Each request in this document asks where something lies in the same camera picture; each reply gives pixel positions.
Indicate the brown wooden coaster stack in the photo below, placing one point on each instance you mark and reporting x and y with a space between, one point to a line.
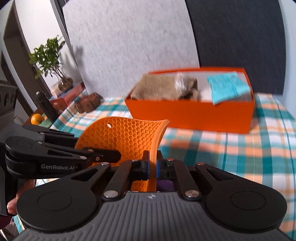
88 103

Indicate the orange fruit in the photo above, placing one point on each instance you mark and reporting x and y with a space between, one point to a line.
36 119

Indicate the light grey felt panel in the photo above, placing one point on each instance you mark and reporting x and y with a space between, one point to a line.
116 42

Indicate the purple microfiber cloth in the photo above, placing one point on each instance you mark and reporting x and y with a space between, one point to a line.
165 186

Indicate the white fluffy plush toy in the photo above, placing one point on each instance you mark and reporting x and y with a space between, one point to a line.
182 84

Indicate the person's left hand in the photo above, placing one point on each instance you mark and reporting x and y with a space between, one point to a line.
11 206

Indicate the orange honeycomb silicone mat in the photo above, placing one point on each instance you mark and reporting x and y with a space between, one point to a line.
131 138

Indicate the dark grey felt panel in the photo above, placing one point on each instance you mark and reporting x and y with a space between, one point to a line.
244 34

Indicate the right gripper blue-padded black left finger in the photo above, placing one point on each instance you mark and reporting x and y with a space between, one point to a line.
124 175

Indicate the beige brown cloth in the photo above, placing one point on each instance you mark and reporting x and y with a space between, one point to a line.
161 87

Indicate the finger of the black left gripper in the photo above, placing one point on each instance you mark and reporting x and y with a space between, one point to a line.
103 155

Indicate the orange cardboard box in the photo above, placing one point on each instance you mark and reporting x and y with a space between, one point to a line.
232 116

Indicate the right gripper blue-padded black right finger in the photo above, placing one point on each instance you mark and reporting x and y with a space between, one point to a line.
177 172

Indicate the potted green plant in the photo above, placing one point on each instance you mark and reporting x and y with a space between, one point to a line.
46 58

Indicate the plaid tablecloth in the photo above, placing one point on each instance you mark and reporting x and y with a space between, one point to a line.
265 155

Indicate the teal wet wipes packet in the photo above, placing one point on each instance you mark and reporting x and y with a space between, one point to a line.
227 86

